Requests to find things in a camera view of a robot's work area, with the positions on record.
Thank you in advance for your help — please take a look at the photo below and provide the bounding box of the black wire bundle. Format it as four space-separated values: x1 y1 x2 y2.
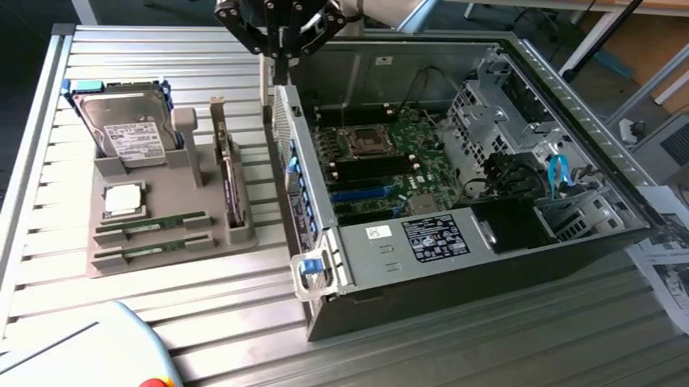
462 151 548 201

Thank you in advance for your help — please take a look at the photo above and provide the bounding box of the silver CPU chip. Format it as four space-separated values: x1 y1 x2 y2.
103 184 147 214

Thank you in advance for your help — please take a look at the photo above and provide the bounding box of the blue expansion slot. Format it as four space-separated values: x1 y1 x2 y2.
329 185 398 205

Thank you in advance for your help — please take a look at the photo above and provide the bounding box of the hard disk with blue carrier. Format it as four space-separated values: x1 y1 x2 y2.
62 78 187 162

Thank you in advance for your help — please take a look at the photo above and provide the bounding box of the metal disk bay cage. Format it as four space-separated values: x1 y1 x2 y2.
442 48 545 170

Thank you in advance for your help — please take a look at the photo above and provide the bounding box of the black RAM slot bank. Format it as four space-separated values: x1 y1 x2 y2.
332 157 420 181

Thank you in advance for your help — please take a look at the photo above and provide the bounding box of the grey parts rack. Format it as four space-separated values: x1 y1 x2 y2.
86 106 277 280

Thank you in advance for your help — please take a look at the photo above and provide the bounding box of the grey computer box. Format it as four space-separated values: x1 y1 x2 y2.
617 111 689 164

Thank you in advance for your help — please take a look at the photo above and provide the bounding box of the green RAM stick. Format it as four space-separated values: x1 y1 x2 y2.
98 214 209 237
94 237 217 263

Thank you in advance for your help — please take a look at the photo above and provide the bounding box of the black open PC case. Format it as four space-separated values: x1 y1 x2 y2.
262 35 667 343

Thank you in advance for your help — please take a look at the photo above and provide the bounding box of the graphics card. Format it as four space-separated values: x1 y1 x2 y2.
207 95 250 227

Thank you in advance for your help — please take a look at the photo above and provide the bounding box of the CPU socket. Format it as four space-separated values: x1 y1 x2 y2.
344 125 393 159

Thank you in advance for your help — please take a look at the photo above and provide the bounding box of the blue SATA wire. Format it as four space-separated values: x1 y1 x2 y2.
547 154 576 201

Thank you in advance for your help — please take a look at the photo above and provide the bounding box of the grey power supply unit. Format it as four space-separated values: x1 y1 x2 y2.
337 209 494 293

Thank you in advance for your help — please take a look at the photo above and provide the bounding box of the printed paper sheet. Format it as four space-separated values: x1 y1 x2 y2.
627 185 689 335

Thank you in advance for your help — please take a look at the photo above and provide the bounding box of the green motherboard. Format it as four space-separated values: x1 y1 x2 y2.
312 105 465 227

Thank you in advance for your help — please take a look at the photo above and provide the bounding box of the black tripod pole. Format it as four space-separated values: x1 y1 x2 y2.
559 0 651 80

